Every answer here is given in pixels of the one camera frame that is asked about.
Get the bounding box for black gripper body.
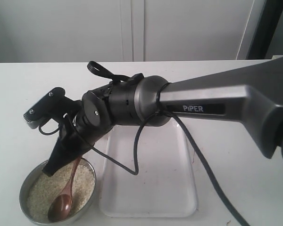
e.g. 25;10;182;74
58;100;113;155

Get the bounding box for brown wooden spoon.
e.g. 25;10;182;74
48;157;81;222

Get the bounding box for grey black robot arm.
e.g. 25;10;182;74
43;57;283;176

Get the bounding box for steel bowl of rice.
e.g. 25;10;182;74
19;158;97;226

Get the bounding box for white rectangular tray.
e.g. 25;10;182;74
100;120;198;218

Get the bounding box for white cabinet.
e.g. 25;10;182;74
0;0;265;63

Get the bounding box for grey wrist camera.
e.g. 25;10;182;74
23;87;66;129

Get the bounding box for dark grey cable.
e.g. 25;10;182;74
39;60;253;226

